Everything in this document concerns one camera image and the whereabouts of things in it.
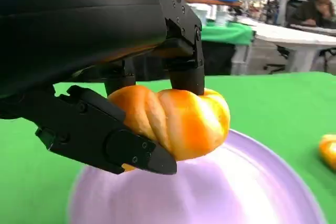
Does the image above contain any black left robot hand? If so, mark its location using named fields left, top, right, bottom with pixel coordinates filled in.
left=0, top=0, right=206, bottom=176

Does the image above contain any orange white toy bread roll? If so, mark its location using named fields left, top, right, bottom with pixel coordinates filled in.
left=319, top=134, right=336, bottom=171
left=108, top=84, right=231, bottom=172

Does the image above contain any brown wooden board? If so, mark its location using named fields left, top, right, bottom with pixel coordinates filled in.
left=185, top=0, right=244, bottom=7

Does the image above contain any green cloth on far table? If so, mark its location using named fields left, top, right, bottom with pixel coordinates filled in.
left=201, top=22, right=256, bottom=47

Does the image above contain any black office chair base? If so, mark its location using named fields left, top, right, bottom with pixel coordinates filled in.
left=263, top=45, right=292, bottom=74

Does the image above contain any white desk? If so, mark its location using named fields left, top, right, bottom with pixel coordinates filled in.
left=232, top=16, right=336, bottom=74

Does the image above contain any lilac plate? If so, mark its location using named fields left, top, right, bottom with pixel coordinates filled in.
left=68, top=129, right=329, bottom=224

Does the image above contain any black office chair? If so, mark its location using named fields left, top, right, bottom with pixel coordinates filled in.
left=285, top=0, right=320, bottom=27

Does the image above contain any person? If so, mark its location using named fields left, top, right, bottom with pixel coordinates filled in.
left=288, top=0, right=336, bottom=28

